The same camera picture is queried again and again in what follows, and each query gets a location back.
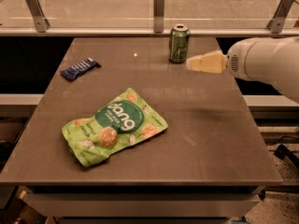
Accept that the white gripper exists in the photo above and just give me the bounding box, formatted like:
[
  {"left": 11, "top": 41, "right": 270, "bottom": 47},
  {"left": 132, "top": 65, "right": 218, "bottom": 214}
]
[{"left": 186, "top": 38, "right": 254, "bottom": 80}]

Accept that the green soda can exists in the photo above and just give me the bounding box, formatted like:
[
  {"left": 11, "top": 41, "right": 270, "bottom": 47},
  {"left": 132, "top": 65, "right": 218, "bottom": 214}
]
[{"left": 169, "top": 24, "right": 190, "bottom": 63}]

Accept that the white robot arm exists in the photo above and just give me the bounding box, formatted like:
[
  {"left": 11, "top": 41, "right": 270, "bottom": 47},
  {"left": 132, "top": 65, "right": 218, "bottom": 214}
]
[{"left": 186, "top": 37, "right": 299, "bottom": 103}]

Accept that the green dang chips bag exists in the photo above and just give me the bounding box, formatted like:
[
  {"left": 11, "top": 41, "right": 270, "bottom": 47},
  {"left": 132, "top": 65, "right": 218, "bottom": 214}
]
[{"left": 62, "top": 88, "right": 168, "bottom": 167}]

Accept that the blue snack bar wrapper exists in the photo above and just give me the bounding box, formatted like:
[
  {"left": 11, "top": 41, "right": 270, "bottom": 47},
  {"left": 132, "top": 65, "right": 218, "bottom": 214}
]
[{"left": 60, "top": 58, "right": 101, "bottom": 81}]

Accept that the glass barrier panel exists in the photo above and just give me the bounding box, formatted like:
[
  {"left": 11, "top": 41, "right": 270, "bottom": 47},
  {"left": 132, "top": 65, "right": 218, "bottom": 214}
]
[{"left": 0, "top": 0, "right": 299, "bottom": 30}]

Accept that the right metal rail bracket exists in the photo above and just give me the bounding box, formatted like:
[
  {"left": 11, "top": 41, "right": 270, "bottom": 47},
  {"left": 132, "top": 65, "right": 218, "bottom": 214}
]
[{"left": 266, "top": 0, "right": 295, "bottom": 34}]

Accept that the metal rail bracket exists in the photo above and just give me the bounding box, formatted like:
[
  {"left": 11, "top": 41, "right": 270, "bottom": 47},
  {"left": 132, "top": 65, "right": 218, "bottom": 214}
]
[
  {"left": 153, "top": 0, "right": 164, "bottom": 33},
  {"left": 25, "top": 0, "right": 50, "bottom": 33},
  {"left": 266, "top": 0, "right": 295, "bottom": 34}
]

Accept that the middle metal rail bracket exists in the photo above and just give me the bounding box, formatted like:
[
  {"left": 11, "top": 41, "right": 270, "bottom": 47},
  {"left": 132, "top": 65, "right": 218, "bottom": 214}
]
[{"left": 153, "top": 0, "right": 164, "bottom": 33}]

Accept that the black cable on floor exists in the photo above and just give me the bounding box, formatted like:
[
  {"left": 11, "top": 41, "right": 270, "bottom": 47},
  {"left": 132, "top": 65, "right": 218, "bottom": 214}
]
[{"left": 268, "top": 135, "right": 299, "bottom": 170}]

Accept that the left metal rail bracket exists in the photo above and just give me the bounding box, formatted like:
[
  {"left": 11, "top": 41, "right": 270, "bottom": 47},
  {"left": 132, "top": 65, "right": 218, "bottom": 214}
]
[{"left": 25, "top": 0, "right": 50, "bottom": 33}]

